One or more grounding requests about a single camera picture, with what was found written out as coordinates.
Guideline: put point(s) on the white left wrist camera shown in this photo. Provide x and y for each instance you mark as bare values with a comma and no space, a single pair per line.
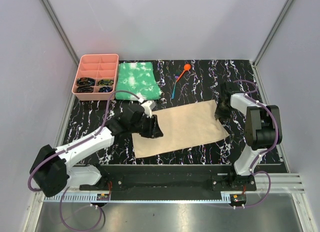
148,105

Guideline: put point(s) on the orange plastic spoon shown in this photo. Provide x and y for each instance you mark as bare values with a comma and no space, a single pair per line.
186,68

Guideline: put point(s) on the dark coiled band bottom-left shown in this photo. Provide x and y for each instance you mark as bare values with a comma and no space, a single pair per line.
84,89

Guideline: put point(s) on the pink compartment tray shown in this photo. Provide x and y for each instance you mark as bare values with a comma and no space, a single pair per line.
97,66

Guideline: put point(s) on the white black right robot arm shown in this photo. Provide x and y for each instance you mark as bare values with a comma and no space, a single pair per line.
262,133

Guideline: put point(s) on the teal plastic utensil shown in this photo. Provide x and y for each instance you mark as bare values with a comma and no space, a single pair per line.
174,90

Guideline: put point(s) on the beige cloth napkin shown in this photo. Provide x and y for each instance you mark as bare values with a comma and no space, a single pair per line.
183,127

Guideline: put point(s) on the yellow green coiled band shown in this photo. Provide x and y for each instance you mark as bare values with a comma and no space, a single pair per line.
105,82

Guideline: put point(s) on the black marble pattern mat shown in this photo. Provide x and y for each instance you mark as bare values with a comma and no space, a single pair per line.
201,83

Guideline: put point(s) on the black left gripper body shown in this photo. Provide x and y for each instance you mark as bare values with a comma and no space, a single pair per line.
148,126

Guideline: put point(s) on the blue coiled band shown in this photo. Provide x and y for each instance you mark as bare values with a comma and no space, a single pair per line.
105,89

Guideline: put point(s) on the green white tie-dye cloth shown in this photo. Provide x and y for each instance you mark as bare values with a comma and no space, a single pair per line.
137,78

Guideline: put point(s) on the aluminium front frame rail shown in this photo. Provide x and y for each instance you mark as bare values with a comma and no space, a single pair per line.
279,183

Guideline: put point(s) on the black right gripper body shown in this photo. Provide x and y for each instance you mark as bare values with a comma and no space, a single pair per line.
222,111

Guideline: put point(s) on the dark coiled band top-left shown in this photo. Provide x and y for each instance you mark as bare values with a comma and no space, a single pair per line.
85,81

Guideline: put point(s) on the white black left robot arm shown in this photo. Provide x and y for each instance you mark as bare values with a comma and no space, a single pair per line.
55,169

